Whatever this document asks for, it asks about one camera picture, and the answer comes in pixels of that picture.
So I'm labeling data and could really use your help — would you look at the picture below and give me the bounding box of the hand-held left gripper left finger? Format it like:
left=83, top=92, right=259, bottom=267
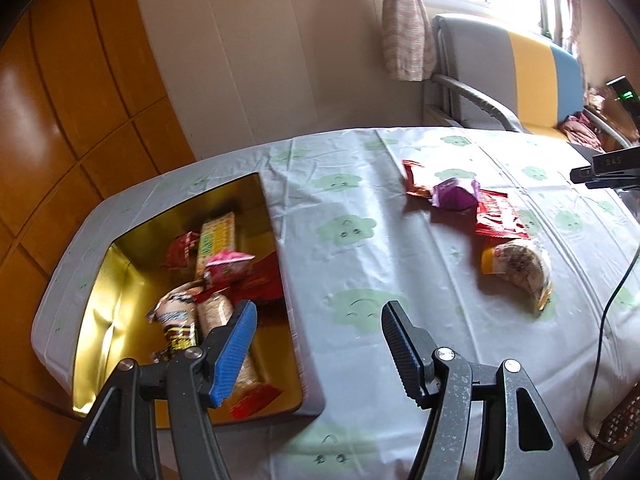
left=59, top=299, right=258, bottom=480

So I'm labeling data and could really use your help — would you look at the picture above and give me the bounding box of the black cable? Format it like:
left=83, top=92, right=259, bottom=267
left=582, top=245, right=640, bottom=443

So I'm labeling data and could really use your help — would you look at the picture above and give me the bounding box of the brown woven seat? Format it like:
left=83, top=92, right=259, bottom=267
left=582, top=392, right=640, bottom=466

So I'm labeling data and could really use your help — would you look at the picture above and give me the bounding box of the orange red snack packet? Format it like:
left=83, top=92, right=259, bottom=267
left=401, top=159, right=438, bottom=198

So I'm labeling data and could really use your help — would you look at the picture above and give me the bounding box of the grey yellow blue sofa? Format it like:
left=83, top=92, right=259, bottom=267
left=422, top=12, right=640, bottom=153

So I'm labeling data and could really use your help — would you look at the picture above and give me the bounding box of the purple snack packet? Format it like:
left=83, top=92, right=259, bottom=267
left=430, top=176, right=482, bottom=211

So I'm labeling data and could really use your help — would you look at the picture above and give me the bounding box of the pink patterned curtain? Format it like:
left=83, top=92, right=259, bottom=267
left=375, top=0, right=438, bottom=82
left=532, top=0, right=583, bottom=56

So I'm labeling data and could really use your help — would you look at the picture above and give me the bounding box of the gold metal tin box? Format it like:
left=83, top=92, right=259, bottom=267
left=70, top=172, right=323, bottom=428

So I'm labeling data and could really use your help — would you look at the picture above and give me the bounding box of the pink snack packet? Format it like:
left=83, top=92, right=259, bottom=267
left=202, top=250, right=256, bottom=293

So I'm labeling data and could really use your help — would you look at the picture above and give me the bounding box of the pale green printed tablecloth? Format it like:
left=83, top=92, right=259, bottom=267
left=30, top=127, right=640, bottom=480

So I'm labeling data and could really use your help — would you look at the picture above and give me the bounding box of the red white snack packet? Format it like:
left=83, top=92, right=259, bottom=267
left=474, top=189, right=531, bottom=241

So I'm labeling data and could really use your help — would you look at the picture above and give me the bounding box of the dark red clothes pile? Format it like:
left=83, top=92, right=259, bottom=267
left=557, top=85, right=640, bottom=151

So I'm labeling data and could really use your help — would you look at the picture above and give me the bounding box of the orange wooden wardrobe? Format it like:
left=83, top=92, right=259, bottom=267
left=0, top=0, right=198, bottom=480

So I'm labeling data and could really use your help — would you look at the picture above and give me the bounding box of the brown gold snack packet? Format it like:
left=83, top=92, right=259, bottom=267
left=146, top=285, right=206, bottom=361

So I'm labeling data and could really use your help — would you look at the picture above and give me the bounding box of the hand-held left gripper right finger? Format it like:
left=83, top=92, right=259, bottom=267
left=381, top=300, right=583, bottom=480

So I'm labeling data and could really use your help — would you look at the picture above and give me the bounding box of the pale cracker packet green end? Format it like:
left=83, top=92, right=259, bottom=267
left=194, top=211, right=238, bottom=281

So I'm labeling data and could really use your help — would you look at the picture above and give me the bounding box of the small dark red snack packet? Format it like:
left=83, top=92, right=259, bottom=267
left=160, top=230, right=202, bottom=271

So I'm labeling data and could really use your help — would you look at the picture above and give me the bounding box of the clear bun packet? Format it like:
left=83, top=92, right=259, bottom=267
left=481, top=238, right=555, bottom=315

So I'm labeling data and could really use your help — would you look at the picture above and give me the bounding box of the cracker packet red end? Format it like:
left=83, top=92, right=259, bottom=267
left=195, top=292, right=285, bottom=421

